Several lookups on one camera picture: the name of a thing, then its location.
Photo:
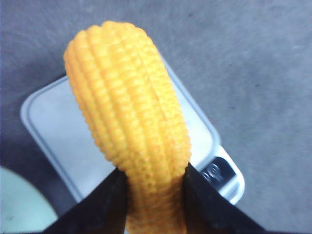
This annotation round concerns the light green plate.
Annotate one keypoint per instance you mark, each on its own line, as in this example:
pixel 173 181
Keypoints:
pixel 23 208

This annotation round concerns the silver digital kitchen scale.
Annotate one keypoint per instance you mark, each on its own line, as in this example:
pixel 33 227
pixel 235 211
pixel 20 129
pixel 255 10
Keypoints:
pixel 52 117

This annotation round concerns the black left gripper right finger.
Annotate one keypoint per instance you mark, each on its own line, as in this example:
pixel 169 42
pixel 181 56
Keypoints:
pixel 208 212

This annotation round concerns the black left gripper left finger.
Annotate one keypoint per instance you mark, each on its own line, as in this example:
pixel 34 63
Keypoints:
pixel 103 211

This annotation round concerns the yellow corn cob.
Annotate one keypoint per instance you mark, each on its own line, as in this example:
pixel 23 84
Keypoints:
pixel 126 96

